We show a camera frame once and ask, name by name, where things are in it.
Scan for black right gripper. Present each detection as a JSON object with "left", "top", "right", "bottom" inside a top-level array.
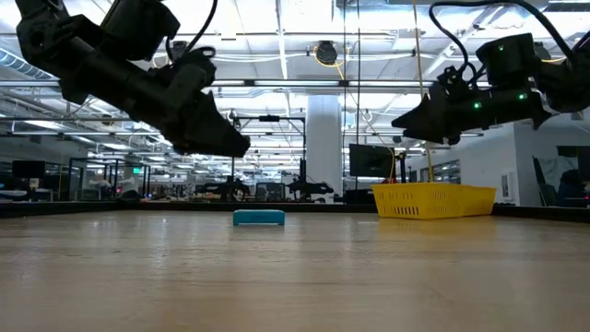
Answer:
[{"left": 390, "top": 66, "right": 553, "bottom": 146}]

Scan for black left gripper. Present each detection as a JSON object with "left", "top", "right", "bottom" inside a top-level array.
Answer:
[{"left": 122, "top": 49, "right": 253, "bottom": 158}]

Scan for large black monitor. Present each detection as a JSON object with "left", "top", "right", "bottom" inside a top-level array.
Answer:
[{"left": 348, "top": 143, "right": 395, "bottom": 179}]

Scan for yellow plastic basket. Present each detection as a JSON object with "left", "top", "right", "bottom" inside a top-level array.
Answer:
[{"left": 371, "top": 182, "right": 497, "bottom": 220}]

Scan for teal blue flat box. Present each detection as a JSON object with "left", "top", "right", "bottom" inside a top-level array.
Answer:
[{"left": 232, "top": 208, "right": 286, "bottom": 227}]

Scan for white building column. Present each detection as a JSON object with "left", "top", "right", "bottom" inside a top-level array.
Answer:
[{"left": 305, "top": 94, "right": 344, "bottom": 197}]

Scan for person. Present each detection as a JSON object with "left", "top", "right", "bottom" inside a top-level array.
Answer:
[{"left": 556, "top": 168, "right": 590, "bottom": 208}]

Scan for small black monitor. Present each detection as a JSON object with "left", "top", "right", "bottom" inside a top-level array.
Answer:
[{"left": 11, "top": 160, "right": 46, "bottom": 180}]

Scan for black overhead rig frame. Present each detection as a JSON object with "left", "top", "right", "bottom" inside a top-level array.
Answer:
[{"left": 230, "top": 114, "right": 308, "bottom": 202}]

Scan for black framed glass enclosure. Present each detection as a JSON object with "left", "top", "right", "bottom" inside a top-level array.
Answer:
[{"left": 68, "top": 157, "right": 151, "bottom": 200}]

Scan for black ceiling cable reel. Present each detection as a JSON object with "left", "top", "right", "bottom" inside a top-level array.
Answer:
[{"left": 315, "top": 40, "right": 339, "bottom": 65}]

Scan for black aluminium table frame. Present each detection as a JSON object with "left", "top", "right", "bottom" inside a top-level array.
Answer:
[{"left": 0, "top": 198, "right": 590, "bottom": 225}]

